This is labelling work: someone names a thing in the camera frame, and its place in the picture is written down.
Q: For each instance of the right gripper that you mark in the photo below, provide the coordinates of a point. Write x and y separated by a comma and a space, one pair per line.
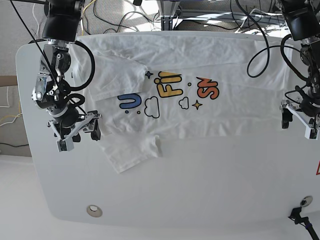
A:
69, 126

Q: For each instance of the black clamp mount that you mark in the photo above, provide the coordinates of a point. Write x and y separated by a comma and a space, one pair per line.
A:
295, 216

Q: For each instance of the red warning sticker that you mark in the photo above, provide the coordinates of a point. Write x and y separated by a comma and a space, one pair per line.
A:
318, 169

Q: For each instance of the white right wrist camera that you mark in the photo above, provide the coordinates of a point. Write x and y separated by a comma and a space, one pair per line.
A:
65, 145

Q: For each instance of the silver table grommet right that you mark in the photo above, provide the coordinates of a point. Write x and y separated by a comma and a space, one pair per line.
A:
306, 201

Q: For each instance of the silver aluminium table post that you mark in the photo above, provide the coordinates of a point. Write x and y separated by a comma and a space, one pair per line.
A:
167, 12

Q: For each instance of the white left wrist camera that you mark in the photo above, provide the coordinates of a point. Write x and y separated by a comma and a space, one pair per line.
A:
311, 133

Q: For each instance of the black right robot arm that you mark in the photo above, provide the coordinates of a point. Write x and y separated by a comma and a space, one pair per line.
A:
52, 92

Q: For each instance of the silver table grommet left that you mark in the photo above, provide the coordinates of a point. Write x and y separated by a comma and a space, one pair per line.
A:
94, 211

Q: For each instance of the white printed T-shirt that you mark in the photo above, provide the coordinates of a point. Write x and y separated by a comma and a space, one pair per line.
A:
150, 87

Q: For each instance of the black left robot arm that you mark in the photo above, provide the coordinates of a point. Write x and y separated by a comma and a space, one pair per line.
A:
304, 26

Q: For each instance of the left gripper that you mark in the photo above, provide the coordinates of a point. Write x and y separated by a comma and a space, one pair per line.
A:
306, 112

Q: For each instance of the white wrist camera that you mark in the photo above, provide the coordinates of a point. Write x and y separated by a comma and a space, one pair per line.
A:
65, 145
311, 133

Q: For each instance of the silver table grommet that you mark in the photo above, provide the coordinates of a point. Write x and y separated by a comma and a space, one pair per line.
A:
306, 201
94, 211

